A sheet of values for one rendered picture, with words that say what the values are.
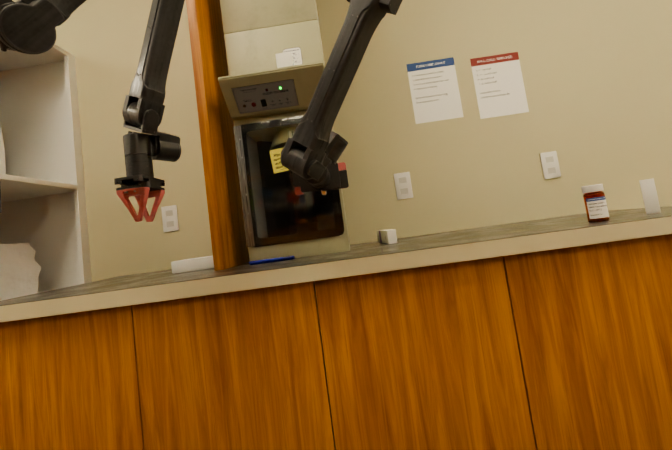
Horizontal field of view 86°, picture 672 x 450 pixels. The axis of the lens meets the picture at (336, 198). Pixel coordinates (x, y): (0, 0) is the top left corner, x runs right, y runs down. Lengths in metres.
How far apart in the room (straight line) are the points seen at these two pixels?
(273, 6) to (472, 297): 1.09
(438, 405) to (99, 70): 1.91
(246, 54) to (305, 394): 1.03
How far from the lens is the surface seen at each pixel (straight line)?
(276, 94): 1.18
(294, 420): 0.99
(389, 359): 0.93
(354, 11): 0.77
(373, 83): 1.70
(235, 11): 1.41
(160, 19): 0.98
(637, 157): 2.00
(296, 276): 0.86
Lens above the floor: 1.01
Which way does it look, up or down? 5 degrees up
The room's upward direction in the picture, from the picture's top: 8 degrees counter-clockwise
